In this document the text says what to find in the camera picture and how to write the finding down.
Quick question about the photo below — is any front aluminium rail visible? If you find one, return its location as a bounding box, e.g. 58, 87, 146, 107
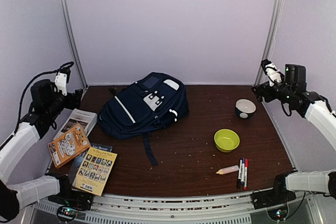
26, 188, 323, 224

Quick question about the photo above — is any aluminium frame post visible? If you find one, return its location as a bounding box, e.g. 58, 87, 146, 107
60, 0, 88, 89
254, 0, 287, 87

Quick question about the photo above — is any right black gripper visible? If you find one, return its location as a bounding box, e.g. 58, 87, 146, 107
251, 77, 293, 103

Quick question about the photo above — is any dark bowl white inside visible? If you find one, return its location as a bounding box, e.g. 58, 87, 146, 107
235, 99, 256, 119

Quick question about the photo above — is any lime green bowl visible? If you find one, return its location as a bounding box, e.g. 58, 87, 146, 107
214, 129, 240, 153

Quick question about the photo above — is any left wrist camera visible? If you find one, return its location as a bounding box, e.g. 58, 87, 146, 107
54, 67, 71, 96

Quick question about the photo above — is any blue marker pen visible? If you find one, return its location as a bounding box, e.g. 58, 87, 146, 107
240, 157, 245, 186

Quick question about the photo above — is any white Afternoon Tea book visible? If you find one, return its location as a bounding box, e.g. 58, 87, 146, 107
54, 109, 98, 139

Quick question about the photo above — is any yellow paperback book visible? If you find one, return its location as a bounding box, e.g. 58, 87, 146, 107
72, 147, 118, 196

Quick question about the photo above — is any navy blue student backpack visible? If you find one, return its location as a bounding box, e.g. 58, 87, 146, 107
97, 72, 189, 166

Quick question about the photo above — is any dark Wuthering Heights book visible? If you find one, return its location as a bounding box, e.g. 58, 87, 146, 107
68, 143, 113, 183

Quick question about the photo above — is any cream glue tube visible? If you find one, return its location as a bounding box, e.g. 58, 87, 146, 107
216, 165, 239, 175

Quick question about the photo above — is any black marker pen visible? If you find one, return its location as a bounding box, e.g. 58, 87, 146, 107
236, 159, 243, 189

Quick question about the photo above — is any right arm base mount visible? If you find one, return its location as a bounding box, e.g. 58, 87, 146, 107
251, 189, 296, 222

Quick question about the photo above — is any left aluminium frame post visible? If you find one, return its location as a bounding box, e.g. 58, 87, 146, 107
60, 0, 88, 89

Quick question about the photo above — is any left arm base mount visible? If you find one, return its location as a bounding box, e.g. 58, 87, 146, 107
46, 173, 93, 223

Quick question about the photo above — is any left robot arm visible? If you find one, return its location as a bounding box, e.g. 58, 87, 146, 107
1, 79, 83, 222

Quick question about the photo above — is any right aluminium frame post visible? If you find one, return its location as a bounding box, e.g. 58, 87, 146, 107
254, 0, 287, 87

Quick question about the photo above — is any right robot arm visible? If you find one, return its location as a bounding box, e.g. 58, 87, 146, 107
251, 59, 335, 204

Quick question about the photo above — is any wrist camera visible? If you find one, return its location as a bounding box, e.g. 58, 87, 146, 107
54, 67, 71, 96
261, 59, 284, 87

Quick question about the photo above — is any red marker pen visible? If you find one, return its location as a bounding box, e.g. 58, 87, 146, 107
244, 158, 248, 190

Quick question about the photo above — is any orange comic paperback book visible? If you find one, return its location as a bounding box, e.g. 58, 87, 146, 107
48, 123, 91, 168

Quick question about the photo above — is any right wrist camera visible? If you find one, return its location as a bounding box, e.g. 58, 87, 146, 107
261, 59, 284, 87

